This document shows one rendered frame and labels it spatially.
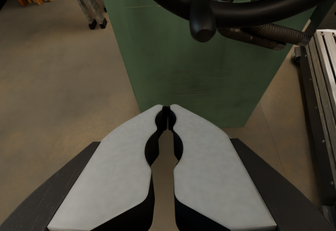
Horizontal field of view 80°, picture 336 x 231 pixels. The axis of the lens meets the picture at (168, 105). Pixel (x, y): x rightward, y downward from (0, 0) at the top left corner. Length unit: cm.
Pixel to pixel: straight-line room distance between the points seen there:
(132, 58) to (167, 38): 11
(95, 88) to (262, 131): 84
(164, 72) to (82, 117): 57
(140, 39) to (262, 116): 70
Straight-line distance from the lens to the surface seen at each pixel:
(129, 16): 48
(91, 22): 148
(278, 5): 28
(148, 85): 64
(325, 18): 54
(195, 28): 20
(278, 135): 100
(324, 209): 90
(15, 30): 177
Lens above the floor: 83
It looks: 58 degrees down
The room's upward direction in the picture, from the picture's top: 5 degrees counter-clockwise
